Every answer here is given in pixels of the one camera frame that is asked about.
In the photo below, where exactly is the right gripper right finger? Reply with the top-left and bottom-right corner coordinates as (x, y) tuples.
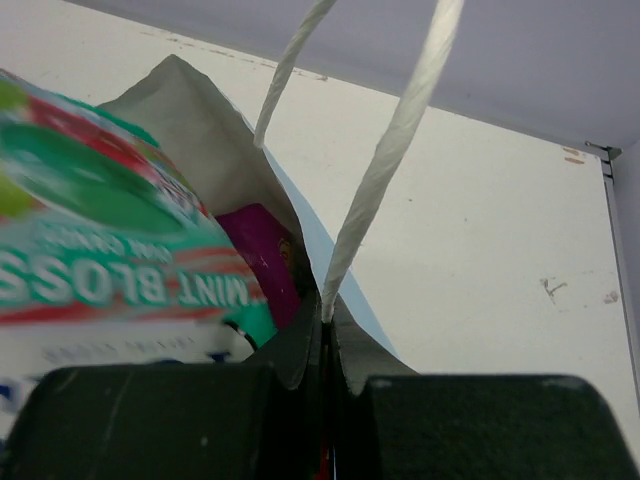
(330, 302), (639, 479)

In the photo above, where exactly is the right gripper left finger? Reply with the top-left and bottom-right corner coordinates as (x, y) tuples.
(1, 294), (322, 479)

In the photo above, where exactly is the green red snack packet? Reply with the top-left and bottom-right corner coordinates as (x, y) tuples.
(1, 73), (277, 422)

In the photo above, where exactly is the light blue paper bag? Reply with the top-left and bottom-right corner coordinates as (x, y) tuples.
(94, 0), (469, 396)

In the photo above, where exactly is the purple snack packet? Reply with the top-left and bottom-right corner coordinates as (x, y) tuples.
(215, 203), (301, 329)

